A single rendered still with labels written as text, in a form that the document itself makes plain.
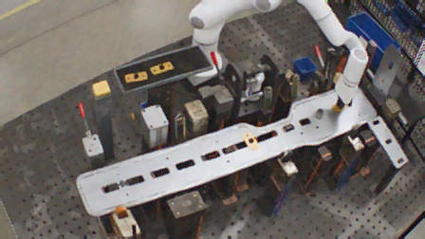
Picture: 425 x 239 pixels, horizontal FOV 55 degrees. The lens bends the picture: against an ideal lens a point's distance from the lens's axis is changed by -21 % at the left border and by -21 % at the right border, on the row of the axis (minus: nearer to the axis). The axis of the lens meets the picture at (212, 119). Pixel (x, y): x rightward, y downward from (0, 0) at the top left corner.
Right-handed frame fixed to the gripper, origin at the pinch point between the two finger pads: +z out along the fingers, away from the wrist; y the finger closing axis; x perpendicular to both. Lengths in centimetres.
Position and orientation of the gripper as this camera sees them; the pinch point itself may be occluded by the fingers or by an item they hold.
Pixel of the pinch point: (341, 103)
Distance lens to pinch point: 214.3
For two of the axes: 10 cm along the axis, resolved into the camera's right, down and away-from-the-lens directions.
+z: -1.1, 6.1, 7.8
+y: 4.4, 7.4, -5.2
